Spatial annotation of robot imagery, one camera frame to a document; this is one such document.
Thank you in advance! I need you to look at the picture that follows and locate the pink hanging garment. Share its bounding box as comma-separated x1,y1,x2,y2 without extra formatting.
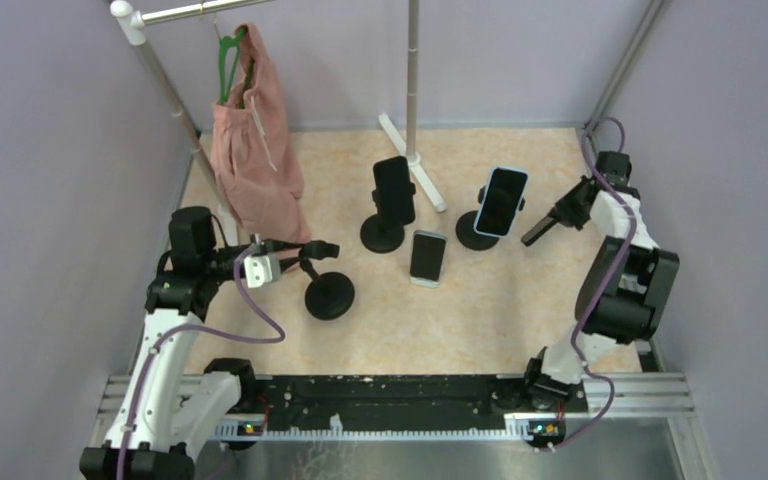
209,23,311,243

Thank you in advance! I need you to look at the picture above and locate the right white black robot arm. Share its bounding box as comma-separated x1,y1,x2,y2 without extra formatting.
521,151,680,404

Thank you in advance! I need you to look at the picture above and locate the black phone stand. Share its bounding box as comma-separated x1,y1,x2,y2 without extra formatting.
455,187,524,251
299,240,356,321
360,183,416,254

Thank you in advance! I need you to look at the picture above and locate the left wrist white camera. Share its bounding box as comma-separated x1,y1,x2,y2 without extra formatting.
243,253,282,289

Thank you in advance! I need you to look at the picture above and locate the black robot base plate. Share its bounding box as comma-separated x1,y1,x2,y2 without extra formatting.
214,374,588,449

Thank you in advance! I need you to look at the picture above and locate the metal clothes rack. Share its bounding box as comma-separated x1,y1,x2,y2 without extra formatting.
109,0,448,227

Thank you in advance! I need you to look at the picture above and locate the white-edged smartphone on table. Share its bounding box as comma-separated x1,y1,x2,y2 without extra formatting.
409,230,447,288

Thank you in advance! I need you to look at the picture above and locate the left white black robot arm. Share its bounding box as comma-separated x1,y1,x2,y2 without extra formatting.
79,206,302,479

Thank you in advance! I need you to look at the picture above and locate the blue-cased smartphone on stand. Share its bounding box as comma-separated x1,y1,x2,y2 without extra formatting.
473,165,529,238

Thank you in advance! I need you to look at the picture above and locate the green clothes hanger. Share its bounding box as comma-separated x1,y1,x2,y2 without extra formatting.
217,25,256,104

